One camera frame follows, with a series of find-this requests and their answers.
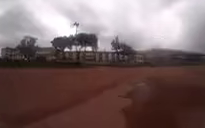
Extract long pale low building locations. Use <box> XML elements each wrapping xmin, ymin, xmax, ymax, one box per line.
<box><xmin>34</xmin><ymin>49</ymin><xmax>146</xmax><ymax>65</ymax></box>

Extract thin dark tree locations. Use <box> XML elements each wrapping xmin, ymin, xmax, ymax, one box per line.
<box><xmin>110</xmin><ymin>35</ymin><xmax>137</xmax><ymax>57</ymax></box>

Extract wide-crowned dark trees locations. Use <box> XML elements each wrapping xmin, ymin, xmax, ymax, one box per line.
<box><xmin>50</xmin><ymin>32</ymin><xmax>100</xmax><ymax>53</ymax></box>

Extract tall floodlight pole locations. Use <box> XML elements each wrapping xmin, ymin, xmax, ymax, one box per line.
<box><xmin>72</xmin><ymin>21</ymin><xmax>81</xmax><ymax>36</ymax></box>

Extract dark green grass strip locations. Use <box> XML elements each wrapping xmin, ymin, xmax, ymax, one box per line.
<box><xmin>0</xmin><ymin>60</ymin><xmax>153</xmax><ymax>70</ymax></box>

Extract red running track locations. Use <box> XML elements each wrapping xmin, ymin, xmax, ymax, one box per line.
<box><xmin>0</xmin><ymin>65</ymin><xmax>205</xmax><ymax>128</ymax></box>

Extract round dark tree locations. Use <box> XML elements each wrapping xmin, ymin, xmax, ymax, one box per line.
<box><xmin>15</xmin><ymin>35</ymin><xmax>40</xmax><ymax>62</ymax></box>

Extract small pale building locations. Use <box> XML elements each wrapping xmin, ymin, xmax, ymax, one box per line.
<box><xmin>0</xmin><ymin>46</ymin><xmax>24</xmax><ymax>61</ymax></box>

